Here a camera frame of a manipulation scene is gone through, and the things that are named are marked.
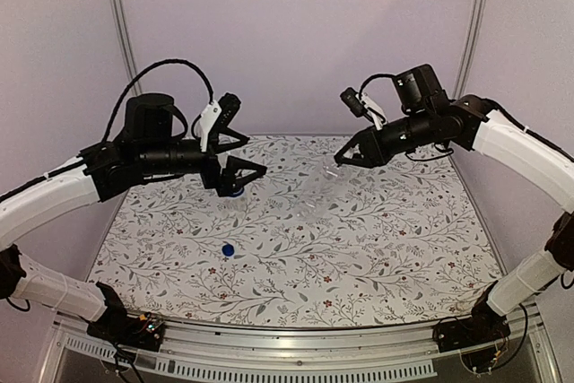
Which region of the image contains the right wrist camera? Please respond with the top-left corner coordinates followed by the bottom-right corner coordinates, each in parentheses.
top-left (340, 87), bottom-right (387, 130)

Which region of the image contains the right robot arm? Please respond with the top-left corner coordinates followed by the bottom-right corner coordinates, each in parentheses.
top-left (335, 64), bottom-right (573, 344)

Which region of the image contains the left aluminium frame post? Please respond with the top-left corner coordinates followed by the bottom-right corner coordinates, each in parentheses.
top-left (109, 0), bottom-right (137, 80)

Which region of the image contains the aluminium frame post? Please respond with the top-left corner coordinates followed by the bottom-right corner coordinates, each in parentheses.
top-left (109, 0), bottom-right (137, 80)
top-left (452, 0), bottom-right (487, 99)

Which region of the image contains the floral patterned table mat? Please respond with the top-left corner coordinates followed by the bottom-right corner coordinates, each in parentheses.
top-left (89, 136), bottom-right (501, 327)

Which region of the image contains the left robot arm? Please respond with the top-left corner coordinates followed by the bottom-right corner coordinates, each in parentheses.
top-left (1, 93), bottom-right (267, 342)

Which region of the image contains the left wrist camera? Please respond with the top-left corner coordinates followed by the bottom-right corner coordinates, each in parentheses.
top-left (190, 93), bottom-right (245, 153)

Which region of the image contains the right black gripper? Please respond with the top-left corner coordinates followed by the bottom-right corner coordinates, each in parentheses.
top-left (335, 108), bottom-right (436, 169)

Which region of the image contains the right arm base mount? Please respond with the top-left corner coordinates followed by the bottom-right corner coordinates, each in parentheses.
top-left (432, 303), bottom-right (510, 374)

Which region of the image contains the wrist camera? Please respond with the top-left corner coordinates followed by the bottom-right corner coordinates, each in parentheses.
top-left (340, 87), bottom-right (387, 130)
top-left (190, 93), bottom-right (245, 153)

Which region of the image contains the front aluminium rail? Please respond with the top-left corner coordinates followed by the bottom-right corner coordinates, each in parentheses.
top-left (39, 304), bottom-right (565, 382)

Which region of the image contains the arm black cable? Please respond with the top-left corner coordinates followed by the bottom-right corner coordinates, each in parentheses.
top-left (102, 58), bottom-right (216, 142)
top-left (358, 72), bottom-right (400, 92)

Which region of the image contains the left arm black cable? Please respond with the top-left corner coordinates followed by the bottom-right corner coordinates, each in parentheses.
top-left (102, 58), bottom-right (216, 142)

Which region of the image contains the white clear bottle cap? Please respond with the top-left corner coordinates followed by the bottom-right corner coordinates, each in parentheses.
top-left (322, 163), bottom-right (346, 179)

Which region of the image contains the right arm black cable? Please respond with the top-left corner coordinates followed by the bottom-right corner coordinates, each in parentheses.
top-left (358, 72), bottom-right (400, 92)

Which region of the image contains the blue bottle cap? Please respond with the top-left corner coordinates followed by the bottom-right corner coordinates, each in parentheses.
top-left (222, 244), bottom-right (235, 257)

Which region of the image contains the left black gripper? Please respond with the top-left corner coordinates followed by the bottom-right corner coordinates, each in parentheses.
top-left (139, 129), bottom-right (268, 196)

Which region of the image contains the right aluminium frame post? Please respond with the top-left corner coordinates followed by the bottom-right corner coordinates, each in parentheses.
top-left (452, 0), bottom-right (487, 99)

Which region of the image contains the clear plastic bottle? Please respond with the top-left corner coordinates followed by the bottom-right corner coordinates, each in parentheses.
top-left (295, 162), bottom-right (350, 221)

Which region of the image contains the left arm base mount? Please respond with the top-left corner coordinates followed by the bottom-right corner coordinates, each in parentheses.
top-left (87, 282), bottom-right (165, 352)

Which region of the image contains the Pepsi label plastic bottle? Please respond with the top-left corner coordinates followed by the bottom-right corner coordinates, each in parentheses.
top-left (222, 187), bottom-right (248, 216)

